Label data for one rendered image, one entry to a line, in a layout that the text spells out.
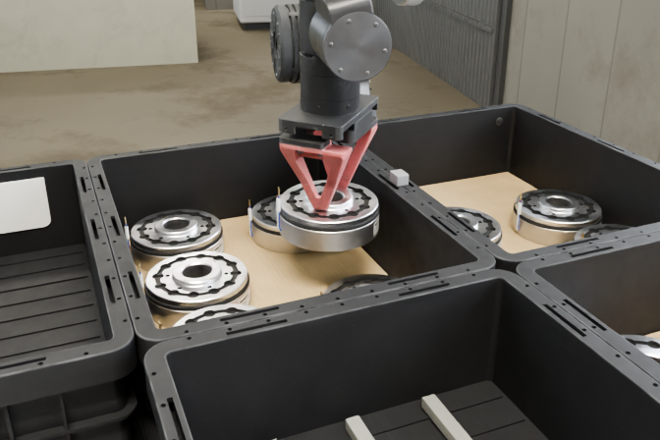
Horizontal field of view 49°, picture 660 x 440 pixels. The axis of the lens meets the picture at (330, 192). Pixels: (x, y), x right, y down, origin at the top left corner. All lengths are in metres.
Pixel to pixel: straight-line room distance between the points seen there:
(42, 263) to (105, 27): 4.64
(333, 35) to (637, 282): 0.35
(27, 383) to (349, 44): 0.34
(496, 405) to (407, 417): 0.08
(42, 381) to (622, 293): 0.48
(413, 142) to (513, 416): 0.48
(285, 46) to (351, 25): 1.03
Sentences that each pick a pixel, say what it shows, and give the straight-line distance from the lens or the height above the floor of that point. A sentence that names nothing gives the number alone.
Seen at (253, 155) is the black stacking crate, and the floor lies 0.91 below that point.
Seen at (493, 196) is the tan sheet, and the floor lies 0.83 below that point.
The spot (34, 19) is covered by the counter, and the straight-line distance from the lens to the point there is 5.50.
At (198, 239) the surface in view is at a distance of 0.81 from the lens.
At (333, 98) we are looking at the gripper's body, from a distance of 0.67.
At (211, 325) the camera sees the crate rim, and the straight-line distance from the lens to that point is 0.53.
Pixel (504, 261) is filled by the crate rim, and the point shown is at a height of 0.93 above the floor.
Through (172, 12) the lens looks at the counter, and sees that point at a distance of 5.43.
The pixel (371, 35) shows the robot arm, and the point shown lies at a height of 1.11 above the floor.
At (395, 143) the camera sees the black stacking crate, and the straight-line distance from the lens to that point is 0.98.
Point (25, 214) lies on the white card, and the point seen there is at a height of 0.88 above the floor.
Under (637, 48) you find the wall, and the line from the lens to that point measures 3.20.
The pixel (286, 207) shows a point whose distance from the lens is 0.72.
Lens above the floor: 1.22
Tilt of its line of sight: 23 degrees down
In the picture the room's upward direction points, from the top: straight up
